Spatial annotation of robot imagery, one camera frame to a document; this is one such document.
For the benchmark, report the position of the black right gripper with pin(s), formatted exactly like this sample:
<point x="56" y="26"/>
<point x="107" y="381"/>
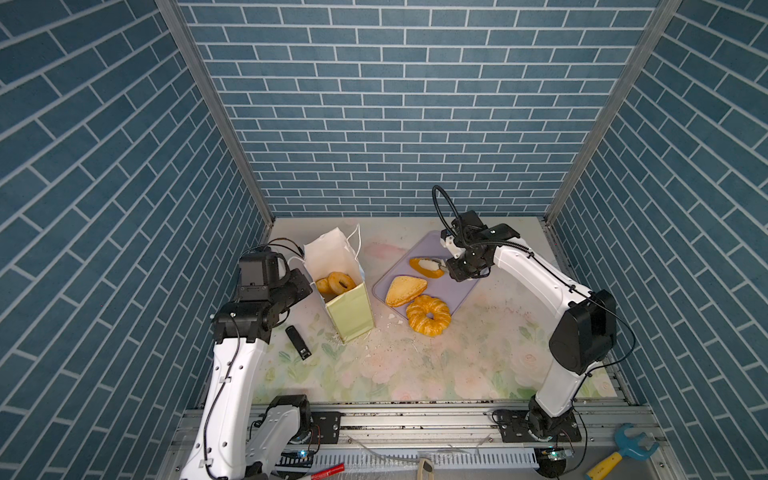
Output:
<point x="455" y="272"/>

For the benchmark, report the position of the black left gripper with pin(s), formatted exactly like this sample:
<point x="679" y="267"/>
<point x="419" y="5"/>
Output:
<point x="302" y="286"/>

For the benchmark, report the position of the metal tongs with white tips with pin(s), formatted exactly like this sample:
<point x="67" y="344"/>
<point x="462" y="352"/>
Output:
<point x="432" y="264"/>

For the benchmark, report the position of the orange round bread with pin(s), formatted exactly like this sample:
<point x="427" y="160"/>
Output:
<point x="341" y="282"/>

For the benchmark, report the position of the small croissant bread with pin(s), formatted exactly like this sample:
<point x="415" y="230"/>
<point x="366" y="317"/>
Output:
<point x="434" y="275"/>

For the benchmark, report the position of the white paper gift bag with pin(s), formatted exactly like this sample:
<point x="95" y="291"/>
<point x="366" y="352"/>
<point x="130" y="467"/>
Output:
<point x="332" y="261"/>

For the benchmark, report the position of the triangular toast bread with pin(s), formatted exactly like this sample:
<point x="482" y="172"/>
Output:
<point x="404" y="289"/>

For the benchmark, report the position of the ring shaped croissant bread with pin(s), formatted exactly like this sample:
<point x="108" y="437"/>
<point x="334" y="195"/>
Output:
<point x="429" y="316"/>

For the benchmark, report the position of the round brown bun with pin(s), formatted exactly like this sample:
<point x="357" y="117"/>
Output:
<point x="323" y="287"/>

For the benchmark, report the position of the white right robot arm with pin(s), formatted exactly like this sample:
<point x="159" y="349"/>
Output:
<point x="583" y="326"/>

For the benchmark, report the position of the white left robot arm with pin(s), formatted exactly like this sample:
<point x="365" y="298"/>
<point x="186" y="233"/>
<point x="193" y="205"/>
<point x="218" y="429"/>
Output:
<point x="242" y="332"/>

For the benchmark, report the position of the lilac plastic tray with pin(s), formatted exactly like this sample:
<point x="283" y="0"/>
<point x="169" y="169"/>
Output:
<point x="444" y="288"/>

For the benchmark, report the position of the blue yellow toy wrench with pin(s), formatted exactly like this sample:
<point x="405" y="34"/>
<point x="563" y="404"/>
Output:
<point x="638" y="447"/>

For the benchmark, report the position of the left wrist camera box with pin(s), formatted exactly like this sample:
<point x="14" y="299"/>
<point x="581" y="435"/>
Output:
<point x="261" y="273"/>

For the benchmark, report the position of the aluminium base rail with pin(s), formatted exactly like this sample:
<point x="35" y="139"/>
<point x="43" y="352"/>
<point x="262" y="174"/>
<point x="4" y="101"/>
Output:
<point x="463" y="424"/>

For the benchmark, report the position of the red handled tool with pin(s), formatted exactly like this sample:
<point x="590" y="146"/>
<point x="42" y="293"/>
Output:
<point x="324" y="474"/>

